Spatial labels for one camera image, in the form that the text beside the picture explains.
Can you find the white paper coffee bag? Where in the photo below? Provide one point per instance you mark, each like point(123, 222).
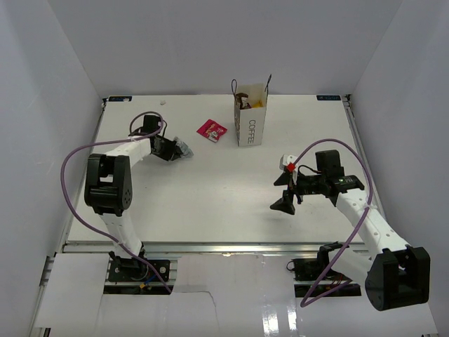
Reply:
point(249, 123)

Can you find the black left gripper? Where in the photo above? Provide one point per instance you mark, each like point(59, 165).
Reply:
point(172, 148)

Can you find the red snack packet far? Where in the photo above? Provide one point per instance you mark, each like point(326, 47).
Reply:
point(212, 130)

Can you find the aluminium table edge rail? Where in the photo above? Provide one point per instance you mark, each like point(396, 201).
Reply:
point(209, 215)

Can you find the yellow M&M's packet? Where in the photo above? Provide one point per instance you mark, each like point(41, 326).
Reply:
point(258, 104)

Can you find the black corner label left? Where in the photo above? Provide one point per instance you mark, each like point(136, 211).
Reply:
point(120, 98)

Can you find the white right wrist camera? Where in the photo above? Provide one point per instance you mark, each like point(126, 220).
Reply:
point(287, 163)

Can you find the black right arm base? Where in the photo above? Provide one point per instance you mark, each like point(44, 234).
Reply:
point(307, 270)

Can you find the brown chocolate bar wrapper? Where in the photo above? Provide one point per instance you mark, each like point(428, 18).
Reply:
point(242, 101)

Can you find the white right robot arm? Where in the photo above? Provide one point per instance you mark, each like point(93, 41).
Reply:
point(394, 275)

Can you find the silver grey snack packet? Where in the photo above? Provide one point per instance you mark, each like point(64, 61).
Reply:
point(184, 150)

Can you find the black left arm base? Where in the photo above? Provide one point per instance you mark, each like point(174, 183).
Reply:
point(128, 276)

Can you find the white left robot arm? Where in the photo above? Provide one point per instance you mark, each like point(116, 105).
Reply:
point(108, 185)

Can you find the black corner label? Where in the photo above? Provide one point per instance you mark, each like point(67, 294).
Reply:
point(120, 98)
point(328, 98)

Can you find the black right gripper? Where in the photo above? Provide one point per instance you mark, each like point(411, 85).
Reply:
point(285, 203)

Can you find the black corner label right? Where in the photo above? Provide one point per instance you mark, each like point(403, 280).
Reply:
point(328, 98)

